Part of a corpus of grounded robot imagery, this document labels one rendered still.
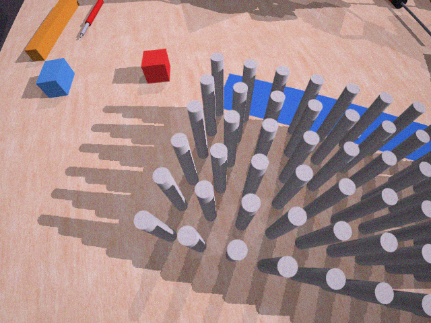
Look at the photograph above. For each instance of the red cube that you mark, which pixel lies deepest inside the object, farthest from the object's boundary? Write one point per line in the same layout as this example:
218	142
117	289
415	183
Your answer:
156	66

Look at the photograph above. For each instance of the red-handled tool with grey metal shank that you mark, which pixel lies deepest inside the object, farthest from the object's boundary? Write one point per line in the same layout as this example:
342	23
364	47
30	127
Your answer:
401	3

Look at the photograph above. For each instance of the red-handled screwdriver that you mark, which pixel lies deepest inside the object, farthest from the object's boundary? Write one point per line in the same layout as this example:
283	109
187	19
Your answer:
91	17

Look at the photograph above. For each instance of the blue cube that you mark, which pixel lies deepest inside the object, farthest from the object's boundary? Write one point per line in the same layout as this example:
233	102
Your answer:
55	78

